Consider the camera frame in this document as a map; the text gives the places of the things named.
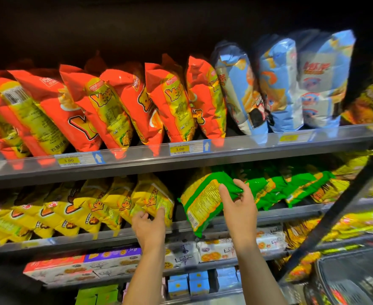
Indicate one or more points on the red white biscuit box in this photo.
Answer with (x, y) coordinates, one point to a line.
(56, 266)

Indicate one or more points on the row of green snack bags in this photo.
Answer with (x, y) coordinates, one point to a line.
(285, 187)

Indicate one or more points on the person's left forearm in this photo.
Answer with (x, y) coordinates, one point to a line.
(146, 279)

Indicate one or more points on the purple white biscuit box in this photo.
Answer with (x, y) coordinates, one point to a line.
(113, 258)

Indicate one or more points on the green yellow snack packet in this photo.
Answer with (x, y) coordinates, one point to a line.
(205, 200)

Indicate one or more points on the person's right hand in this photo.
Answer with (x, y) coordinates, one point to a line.
(242, 215)

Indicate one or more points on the row of red snack bags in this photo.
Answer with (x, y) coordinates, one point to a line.
(88, 107)

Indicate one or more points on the person's left hand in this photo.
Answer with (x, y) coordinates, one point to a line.
(150, 233)

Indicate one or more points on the small blue box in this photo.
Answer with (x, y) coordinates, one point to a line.
(227, 277)
(199, 283)
(178, 286)

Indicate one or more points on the grey metal shelf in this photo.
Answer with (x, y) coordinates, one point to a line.
(237, 150)
(202, 266)
(78, 239)

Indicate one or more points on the black shopping basket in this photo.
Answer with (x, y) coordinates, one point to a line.
(355, 279)

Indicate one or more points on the row of yellow snack bags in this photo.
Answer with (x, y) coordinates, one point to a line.
(62, 209)

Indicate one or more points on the green box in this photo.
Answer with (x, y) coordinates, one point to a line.
(97, 295)

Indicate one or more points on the person's right forearm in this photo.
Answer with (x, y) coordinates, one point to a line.
(259, 276)

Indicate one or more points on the group of dark yellow bags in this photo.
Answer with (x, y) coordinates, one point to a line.
(369, 104)

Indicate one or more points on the blue snack bag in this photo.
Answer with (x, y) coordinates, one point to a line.
(324, 79)
(280, 88)
(240, 92)

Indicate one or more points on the person's right thumb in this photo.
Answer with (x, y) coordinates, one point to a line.
(226, 196)

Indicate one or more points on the yellow white price tag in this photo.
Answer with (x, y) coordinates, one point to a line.
(189, 147)
(296, 137)
(78, 159)

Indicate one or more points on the person's left thumb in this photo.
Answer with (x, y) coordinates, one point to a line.
(160, 217)

